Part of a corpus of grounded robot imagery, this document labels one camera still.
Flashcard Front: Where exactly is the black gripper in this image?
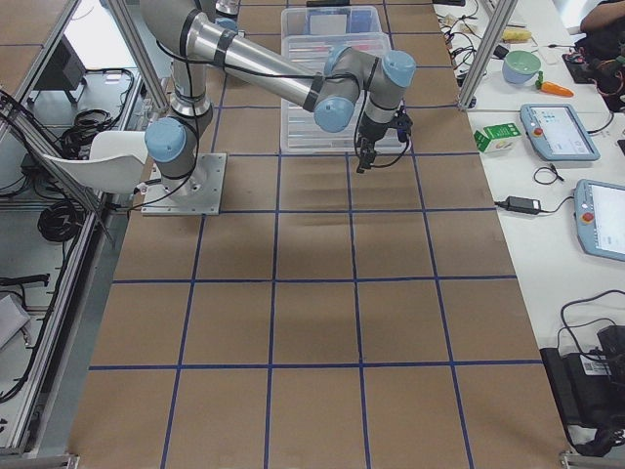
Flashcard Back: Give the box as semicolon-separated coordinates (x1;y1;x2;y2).
354;112;389;173

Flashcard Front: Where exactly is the clear plastic box lid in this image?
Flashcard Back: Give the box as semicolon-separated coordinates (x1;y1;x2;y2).
280;37;417;155

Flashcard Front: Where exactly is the clear plastic storage box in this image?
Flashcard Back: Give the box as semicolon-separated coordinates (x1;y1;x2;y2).
280;5;390;46

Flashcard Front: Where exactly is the green white carton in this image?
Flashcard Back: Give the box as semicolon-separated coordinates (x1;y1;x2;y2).
474;123;521;153

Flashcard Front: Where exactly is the black power adapter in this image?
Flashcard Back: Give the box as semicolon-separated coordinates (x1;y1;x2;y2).
494;195;542;215

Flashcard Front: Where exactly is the green and blue bowl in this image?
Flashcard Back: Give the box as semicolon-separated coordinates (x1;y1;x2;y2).
502;50;542;84

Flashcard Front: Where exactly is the blue teach pendant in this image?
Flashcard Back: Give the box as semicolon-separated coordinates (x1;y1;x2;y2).
573;179;624;261
520;104;601;161

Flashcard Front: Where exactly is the toy corn cob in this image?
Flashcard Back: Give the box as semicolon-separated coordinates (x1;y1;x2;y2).
502;27;532;43

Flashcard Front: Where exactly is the toy carrot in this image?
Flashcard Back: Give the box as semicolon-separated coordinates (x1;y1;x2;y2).
535;71;574;98

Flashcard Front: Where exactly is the white plastic chair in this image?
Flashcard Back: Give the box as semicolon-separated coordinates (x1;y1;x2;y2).
43;131;147;193

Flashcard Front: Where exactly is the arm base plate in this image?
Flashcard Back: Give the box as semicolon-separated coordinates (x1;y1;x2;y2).
141;152;228;216

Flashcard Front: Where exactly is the aluminium frame post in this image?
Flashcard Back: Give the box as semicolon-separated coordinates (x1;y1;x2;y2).
458;0;518;110

